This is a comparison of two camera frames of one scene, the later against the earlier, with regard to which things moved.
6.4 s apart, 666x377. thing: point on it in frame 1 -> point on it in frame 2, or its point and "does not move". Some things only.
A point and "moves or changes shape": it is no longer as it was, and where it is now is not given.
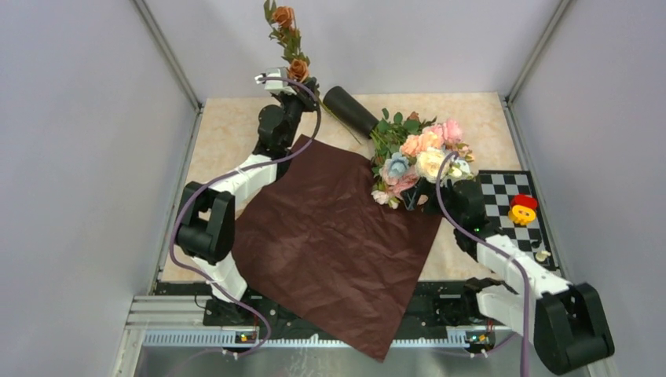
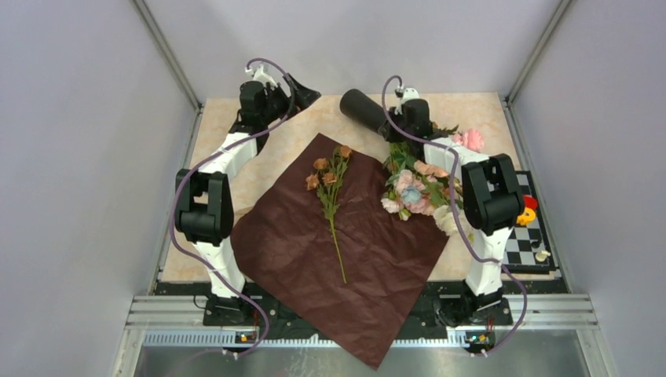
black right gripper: (423, 186) -> (387, 130)
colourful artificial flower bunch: (409, 151) moves or changes shape
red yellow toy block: (523, 209) does not move
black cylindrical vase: (344, 104) moves or changes shape
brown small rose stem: (287, 36) -> (327, 180)
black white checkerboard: (514, 209) does not move
